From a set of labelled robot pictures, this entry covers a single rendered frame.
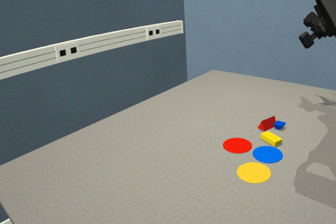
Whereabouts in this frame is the blue block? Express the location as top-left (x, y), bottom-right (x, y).
top-left (274, 121), bottom-right (286, 130)

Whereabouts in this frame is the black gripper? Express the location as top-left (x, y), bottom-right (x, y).
top-left (299, 25), bottom-right (327, 49)

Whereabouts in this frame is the red circle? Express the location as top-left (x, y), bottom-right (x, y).
top-left (223, 138), bottom-right (252, 153)

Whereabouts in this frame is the blue circle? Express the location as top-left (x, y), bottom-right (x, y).
top-left (253, 146), bottom-right (283, 164)

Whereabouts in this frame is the yellow block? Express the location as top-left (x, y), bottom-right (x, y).
top-left (260, 131), bottom-right (282, 146)

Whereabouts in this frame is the yellow circle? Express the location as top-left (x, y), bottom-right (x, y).
top-left (237, 162), bottom-right (271, 184)

